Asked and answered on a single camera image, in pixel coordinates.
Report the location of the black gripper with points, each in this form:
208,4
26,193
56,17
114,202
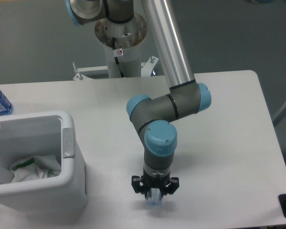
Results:
166,185

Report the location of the clear plastic water bottle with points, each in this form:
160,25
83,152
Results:
154,199

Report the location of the white paper wrapper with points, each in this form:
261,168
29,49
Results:
35,168

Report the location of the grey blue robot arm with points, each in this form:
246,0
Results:
153,118

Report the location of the white plastic trash can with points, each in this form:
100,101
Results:
42,134

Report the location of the white metal base bracket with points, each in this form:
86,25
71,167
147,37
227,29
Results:
101,72

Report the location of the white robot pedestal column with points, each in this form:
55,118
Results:
122,45

